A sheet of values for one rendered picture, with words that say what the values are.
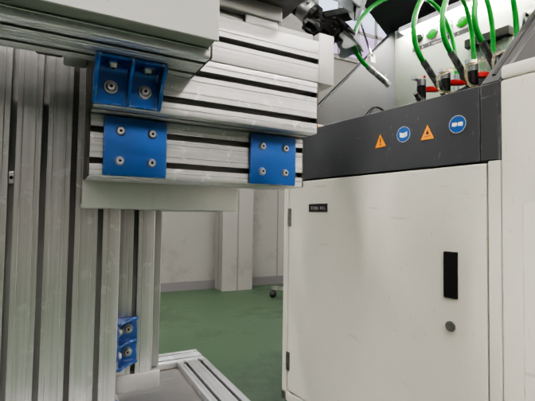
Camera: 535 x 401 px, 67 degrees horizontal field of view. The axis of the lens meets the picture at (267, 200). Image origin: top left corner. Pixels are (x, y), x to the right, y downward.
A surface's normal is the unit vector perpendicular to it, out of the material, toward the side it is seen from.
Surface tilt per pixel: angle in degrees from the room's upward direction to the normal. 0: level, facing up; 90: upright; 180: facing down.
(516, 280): 90
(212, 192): 90
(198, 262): 90
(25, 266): 90
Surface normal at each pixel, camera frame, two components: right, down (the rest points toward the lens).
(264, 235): 0.47, -0.03
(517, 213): -0.81, -0.04
